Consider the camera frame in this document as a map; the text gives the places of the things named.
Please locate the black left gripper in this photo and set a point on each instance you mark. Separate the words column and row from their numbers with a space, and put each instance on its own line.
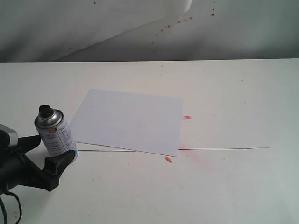
column 17, row 169

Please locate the silver spray paint can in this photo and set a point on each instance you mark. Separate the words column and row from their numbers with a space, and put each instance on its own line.
column 55, row 131

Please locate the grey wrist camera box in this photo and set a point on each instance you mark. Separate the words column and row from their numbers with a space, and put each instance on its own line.
column 8, row 137

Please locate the white backdrop sheet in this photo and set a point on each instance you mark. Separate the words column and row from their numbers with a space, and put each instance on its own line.
column 46, row 30

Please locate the white paper sheet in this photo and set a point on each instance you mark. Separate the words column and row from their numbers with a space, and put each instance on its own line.
column 138, row 122

